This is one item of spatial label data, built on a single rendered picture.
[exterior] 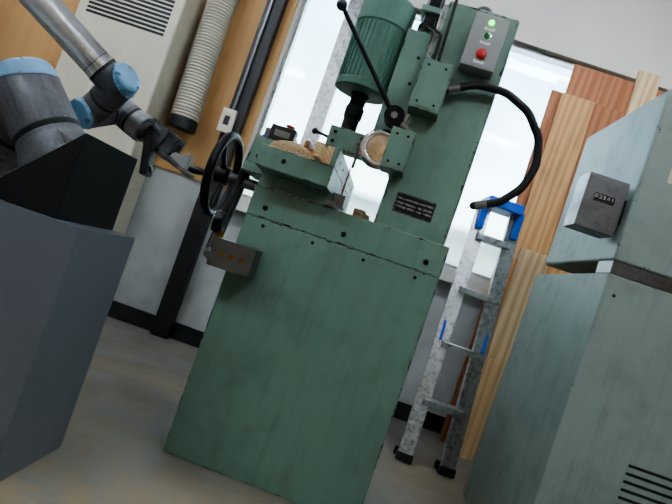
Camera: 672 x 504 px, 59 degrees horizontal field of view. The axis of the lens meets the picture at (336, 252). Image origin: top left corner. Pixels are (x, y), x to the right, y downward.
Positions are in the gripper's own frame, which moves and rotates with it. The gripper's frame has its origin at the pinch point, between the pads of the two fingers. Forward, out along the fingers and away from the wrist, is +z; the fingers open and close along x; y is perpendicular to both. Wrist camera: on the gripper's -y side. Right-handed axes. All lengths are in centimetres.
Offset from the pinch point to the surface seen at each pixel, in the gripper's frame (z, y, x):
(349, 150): 32, 38, 7
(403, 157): 49, 43, -9
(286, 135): 14.6, 28.8, 3.8
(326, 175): 37.1, 25.0, -19.0
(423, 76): 38, 65, -8
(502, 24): 46, 91, -6
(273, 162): 23.6, 18.8, -19.0
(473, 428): 140, -13, 113
